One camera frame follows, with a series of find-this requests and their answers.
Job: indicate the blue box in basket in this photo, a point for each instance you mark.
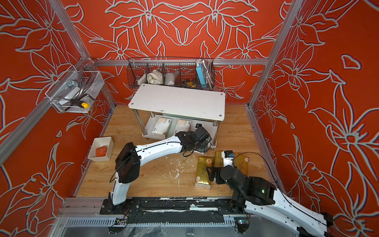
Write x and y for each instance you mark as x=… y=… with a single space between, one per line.
x=200 y=69

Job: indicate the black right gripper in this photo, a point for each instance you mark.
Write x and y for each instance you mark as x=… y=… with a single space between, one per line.
x=218 y=171

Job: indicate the white tissue pack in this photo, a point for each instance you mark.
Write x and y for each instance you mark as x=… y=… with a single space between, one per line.
x=204 y=146
x=161 y=128
x=182 y=125

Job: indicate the black wire basket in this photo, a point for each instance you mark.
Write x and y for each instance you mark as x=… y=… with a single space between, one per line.
x=196 y=73

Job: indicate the gold tissue pack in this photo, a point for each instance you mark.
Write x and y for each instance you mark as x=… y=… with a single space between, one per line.
x=241 y=162
x=218 y=159
x=202 y=178

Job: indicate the white square tray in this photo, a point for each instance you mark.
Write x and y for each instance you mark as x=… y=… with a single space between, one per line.
x=98 y=142

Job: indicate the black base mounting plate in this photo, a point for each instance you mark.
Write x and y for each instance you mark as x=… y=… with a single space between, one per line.
x=133 y=206

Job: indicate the clear plastic wall bin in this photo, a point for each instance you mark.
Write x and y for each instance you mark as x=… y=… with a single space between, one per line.
x=78 y=84

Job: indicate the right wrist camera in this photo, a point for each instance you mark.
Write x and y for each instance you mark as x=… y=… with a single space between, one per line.
x=228 y=158

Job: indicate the white two-tier shelf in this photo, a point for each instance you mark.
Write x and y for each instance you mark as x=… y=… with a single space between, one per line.
x=204 y=107

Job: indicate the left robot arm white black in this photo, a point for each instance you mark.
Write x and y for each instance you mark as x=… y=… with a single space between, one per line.
x=132 y=158

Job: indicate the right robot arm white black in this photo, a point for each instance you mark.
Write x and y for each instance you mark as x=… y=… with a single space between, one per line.
x=256 y=196

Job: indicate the white cloth roll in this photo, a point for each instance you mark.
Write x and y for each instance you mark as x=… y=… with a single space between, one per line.
x=155 y=78

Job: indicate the white cup in basket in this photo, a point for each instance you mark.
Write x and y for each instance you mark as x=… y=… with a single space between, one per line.
x=170 y=79

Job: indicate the orange block in tray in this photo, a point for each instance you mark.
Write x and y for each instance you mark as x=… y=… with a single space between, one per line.
x=101 y=151

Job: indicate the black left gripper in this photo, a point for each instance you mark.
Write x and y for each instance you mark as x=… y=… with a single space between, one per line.
x=204 y=148

